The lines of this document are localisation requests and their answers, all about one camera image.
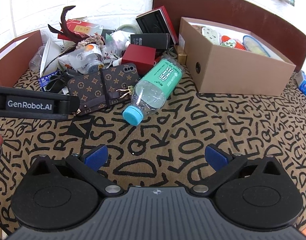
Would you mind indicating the blue-edged yellow pouch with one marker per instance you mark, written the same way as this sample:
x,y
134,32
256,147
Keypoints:
x,y
255,45

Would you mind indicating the white plastic bag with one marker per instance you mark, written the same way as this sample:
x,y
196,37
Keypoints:
x,y
118,40

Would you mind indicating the black rectangular box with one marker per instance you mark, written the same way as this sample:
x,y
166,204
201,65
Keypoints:
x,y
150,41

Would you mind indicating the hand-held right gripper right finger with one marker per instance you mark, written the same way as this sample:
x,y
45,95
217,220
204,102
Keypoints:
x,y
216,156

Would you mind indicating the open red and black box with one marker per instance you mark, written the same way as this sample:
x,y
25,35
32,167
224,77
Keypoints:
x,y
153,21

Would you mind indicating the clear plastic cup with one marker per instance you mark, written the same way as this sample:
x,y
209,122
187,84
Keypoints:
x,y
35,61

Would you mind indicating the white speckled packet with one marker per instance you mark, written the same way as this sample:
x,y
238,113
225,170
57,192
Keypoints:
x,y
210,33

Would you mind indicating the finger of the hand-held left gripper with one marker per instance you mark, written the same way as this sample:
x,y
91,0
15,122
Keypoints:
x,y
68,105

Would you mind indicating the pink scrunchie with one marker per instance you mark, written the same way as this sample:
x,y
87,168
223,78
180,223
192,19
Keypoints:
x,y
91,40

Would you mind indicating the letter printed blanket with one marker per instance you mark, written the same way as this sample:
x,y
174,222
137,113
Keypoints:
x,y
168,130

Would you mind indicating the brown cardboard box lid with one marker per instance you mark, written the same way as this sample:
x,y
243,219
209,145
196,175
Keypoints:
x,y
18,55

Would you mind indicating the brown monogram phone case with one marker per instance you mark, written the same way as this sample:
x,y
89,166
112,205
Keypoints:
x,y
98,85

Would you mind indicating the white paper bowl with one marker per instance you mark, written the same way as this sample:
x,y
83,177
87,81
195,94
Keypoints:
x,y
49,55

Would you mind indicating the tan cardboard box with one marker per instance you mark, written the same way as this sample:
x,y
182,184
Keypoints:
x,y
243,72

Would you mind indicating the orange patterned packet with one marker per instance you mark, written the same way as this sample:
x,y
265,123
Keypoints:
x,y
229,41

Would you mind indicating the red and yellow packet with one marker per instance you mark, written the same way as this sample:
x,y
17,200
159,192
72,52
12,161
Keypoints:
x,y
79,27

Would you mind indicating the grey tape roll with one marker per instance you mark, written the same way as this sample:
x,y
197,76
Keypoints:
x,y
126,27

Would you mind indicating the clear jar with orange label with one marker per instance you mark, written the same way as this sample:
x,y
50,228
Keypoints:
x,y
93,52

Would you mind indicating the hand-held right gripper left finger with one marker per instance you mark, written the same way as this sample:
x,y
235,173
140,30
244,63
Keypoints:
x,y
96,157

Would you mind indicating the small gold box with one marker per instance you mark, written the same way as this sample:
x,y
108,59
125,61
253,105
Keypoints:
x,y
181,55

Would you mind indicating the red gift box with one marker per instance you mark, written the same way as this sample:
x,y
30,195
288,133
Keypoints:
x,y
139,57

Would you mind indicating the dark red ribbon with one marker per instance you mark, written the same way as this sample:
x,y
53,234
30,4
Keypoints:
x,y
64,27

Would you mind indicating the plastic bottle with teal label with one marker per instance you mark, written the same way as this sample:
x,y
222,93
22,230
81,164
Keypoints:
x,y
153,85

